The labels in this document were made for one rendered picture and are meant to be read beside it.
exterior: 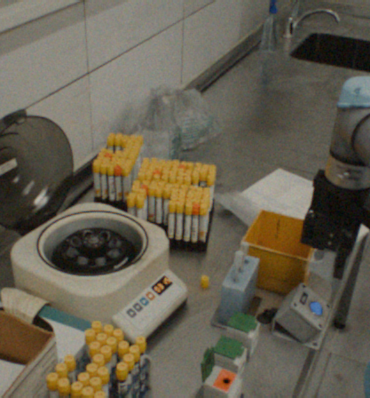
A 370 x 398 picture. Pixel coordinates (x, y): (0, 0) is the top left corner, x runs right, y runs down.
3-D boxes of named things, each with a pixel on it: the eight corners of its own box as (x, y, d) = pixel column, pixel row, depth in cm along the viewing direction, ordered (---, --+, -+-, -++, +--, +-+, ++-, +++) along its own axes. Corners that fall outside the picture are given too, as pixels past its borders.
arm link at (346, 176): (385, 149, 91) (374, 173, 85) (378, 176, 94) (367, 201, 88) (335, 139, 94) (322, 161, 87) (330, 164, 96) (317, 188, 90)
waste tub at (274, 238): (301, 301, 118) (308, 260, 112) (235, 282, 121) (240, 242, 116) (316, 263, 128) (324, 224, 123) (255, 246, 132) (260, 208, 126)
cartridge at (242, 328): (248, 362, 104) (253, 333, 100) (224, 353, 105) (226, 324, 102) (256, 346, 107) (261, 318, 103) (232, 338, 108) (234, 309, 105)
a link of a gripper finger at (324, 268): (306, 281, 105) (315, 238, 100) (341, 291, 103) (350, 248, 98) (302, 291, 102) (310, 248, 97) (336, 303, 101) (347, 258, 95)
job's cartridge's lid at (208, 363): (203, 360, 87) (200, 359, 88) (205, 384, 90) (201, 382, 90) (214, 342, 90) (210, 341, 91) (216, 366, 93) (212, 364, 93)
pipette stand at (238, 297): (246, 336, 109) (251, 293, 104) (209, 324, 111) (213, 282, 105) (262, 301, 117) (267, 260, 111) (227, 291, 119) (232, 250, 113)
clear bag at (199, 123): (181, 155, 165) (183, 107, 157) (141, 132, 175) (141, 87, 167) (232, 134, 177) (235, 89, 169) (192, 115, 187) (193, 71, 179)
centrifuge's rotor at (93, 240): (99, 308, 105) (98, 276, 101) (34, 274, 111) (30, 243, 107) (153, 263, 116) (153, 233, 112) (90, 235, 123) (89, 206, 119)
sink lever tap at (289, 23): (334, 46, 249) (340, 11, 242) (279, 36, 256) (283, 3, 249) (343, 35, 263) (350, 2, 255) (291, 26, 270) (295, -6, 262)
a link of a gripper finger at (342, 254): (335, 266, 101) (345, 223, 96) (346, 268, 100) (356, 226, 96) (328, 282, 97) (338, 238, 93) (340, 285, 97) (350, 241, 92)
